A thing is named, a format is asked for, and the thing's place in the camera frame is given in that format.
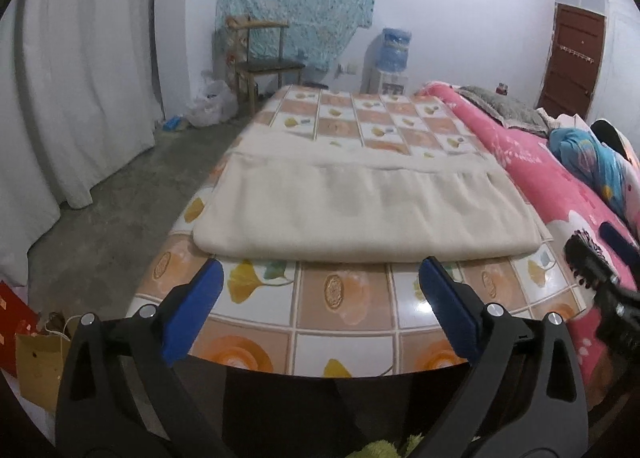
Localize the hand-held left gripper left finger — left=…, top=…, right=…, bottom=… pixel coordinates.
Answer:
left=54, top=258, right=236, bottom=458

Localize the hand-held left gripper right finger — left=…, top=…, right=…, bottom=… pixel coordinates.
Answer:
left=412, top=255, right=590, bottom=458

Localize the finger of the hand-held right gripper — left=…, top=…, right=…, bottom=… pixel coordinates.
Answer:
left=564, top=231, right=640, bottom=354
left=599, top=221, right=640, bottom=271

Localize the cream zip jacket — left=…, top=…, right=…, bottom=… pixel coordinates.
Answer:
left=192, top=125, right=543, bottom=264

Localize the blue patterned quilt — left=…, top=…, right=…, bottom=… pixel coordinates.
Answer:
left=547, top=125, right=640, bottom=224

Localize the bed with patterned sheet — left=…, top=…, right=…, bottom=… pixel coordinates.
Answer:
left=125, top=84, right=596, bottom=379

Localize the black and pink thing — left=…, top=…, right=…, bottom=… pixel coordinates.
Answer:
left=590, top=119, right=640, bottom=164

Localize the pink blanket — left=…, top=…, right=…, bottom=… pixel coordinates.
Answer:
left=412, top=82, right=640, bottom=409

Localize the pale pink cloth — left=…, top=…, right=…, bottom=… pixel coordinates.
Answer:
left=550, top=113, right=591, bottom=131

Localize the dark cloth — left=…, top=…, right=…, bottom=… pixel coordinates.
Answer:
left=222, top=365, right=481, bottom=458

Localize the yellow-green fuzzy cloth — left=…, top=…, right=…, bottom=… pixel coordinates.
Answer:
left=345, top=434, right=426, bottom=458

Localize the brown paper bag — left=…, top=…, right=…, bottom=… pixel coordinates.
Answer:
left=15, top=311, right=81, bottom=414

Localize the grey fuzzy blanket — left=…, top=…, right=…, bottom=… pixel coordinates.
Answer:
left=457, top=86, right=551, bottom=131

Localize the brown door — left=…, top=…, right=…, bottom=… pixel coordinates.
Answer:
left=537, top=3, right=607, bottom=121

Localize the red gift bag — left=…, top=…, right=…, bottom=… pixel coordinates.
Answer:
left=0, top=281, right=41, bottom=379

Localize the clear plastic bag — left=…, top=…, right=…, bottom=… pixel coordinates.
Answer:
left=187, top=79, right=238, bottom=128

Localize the white water dispenser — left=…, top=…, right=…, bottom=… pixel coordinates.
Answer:
left=361, top=46, right=411, bottom=95

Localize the wooden chair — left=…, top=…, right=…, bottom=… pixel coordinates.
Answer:
left=225, top=16, right=307, bottom=114

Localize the white curtain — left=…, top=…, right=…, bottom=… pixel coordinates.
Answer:
left=0, top=0, right=163, bottom=289

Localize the blue water bottle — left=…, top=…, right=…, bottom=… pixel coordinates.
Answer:
left=381, top=27, right=413, bottom=73

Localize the floral cloth on chair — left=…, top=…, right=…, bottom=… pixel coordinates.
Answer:
left=225, top=18, right=251, bottom=84

